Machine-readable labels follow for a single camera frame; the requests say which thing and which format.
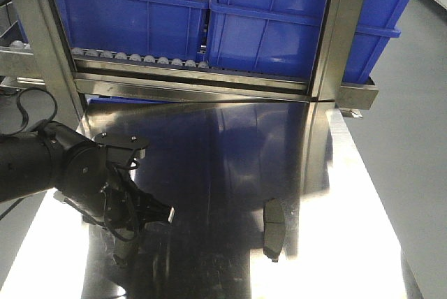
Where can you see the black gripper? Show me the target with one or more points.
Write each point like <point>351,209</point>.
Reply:
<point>116,204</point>

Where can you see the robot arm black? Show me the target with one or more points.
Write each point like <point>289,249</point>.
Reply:
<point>50,156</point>

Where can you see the left blue plastic crate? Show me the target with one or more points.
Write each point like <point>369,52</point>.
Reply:
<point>161,28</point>

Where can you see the blue plastic crate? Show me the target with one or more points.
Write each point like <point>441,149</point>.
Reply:
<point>280,37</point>
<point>161,28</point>

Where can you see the right blue plastic crate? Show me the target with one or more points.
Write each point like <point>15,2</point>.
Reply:
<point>280,37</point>

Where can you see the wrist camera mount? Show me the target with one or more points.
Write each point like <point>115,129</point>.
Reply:
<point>122,151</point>

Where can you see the stainless steel rack frame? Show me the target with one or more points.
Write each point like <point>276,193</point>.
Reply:
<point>49,64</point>

